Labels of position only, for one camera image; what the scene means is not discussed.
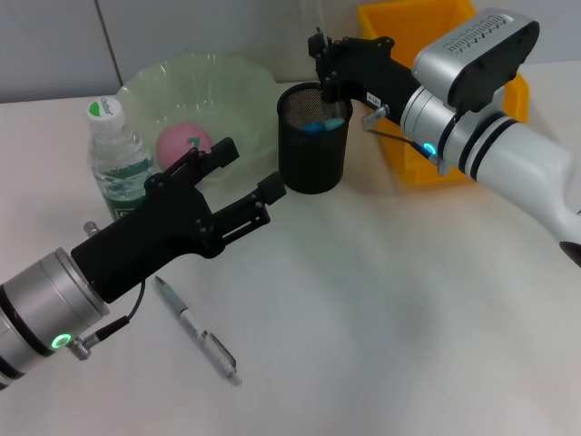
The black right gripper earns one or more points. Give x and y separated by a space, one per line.
372 72

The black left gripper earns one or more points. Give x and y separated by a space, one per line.
136 245

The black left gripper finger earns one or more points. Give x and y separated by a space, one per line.
272 188

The pink toy peach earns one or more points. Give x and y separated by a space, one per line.
177 145

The clear plastic ruler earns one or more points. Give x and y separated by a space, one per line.
321 18

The blue scissors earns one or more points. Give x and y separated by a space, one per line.
322 127

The clear green-label water bottle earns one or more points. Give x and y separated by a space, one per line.
113 159

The silver pen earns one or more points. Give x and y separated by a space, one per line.
170 295

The black mesh pen holder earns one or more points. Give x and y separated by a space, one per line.
313 159

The green wavy glass fruit plate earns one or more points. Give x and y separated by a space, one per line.
218 91

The yellow plastic bin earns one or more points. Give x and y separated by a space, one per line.
408 163

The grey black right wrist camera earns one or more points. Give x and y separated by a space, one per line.
476 54

